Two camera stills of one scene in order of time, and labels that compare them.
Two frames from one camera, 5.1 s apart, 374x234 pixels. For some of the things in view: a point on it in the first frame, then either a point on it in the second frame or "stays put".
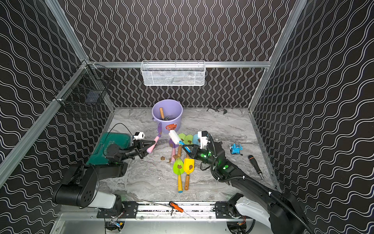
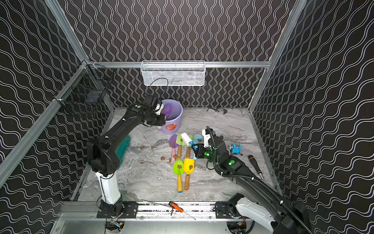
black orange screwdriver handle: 256,165 stays put
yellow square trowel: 189,165 stays put
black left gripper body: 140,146 -> 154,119
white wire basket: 173,73 stays put
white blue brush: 176,138 -> 187,140
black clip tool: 217,109 stays put
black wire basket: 87,85 stays put
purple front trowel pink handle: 150,149 -> 168,109
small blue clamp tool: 235,148 stays put
